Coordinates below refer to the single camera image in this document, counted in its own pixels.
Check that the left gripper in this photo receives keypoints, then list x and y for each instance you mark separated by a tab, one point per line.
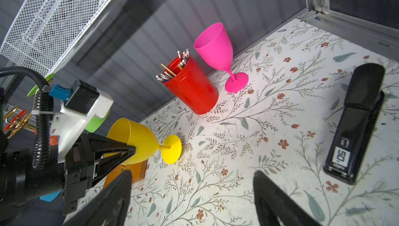
87	157

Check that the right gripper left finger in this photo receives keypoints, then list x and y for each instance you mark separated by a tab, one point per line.
109	207

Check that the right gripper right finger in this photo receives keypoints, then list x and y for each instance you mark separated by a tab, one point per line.
274	207

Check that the yellow wine glass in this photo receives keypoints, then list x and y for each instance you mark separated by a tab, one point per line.
145	142

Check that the gold rack with wooden base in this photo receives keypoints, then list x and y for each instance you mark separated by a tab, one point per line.
14	115

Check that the pink wine glass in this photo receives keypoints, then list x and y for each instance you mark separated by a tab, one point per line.
215	48

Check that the red-orange wine glass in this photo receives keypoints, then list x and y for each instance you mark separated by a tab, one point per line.
54	140

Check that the blue wine glass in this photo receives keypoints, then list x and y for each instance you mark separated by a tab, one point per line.
50	197

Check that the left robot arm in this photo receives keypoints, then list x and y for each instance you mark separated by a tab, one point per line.
28	174

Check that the green wine glass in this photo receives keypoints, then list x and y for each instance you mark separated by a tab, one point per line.
94	123

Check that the red pen cup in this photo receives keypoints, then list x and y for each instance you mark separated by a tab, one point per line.
189	83

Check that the black stapler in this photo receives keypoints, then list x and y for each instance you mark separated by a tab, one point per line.
362	106

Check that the white wire mesh basket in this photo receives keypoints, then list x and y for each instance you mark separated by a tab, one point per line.
46	34

